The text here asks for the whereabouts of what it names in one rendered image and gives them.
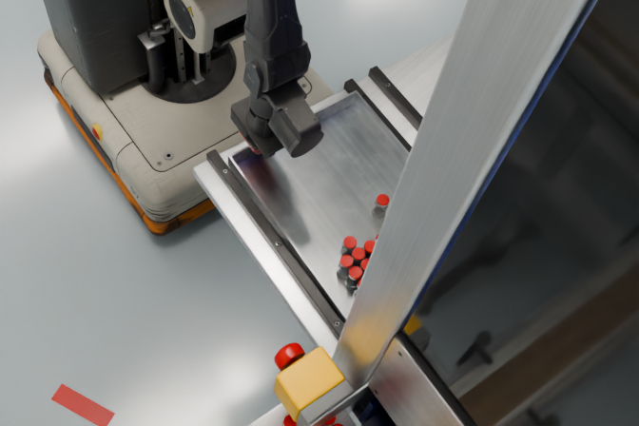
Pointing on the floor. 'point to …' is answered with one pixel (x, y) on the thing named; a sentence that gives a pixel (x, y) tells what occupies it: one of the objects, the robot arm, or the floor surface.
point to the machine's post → (471, 127)
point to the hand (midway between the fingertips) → (260, 148)
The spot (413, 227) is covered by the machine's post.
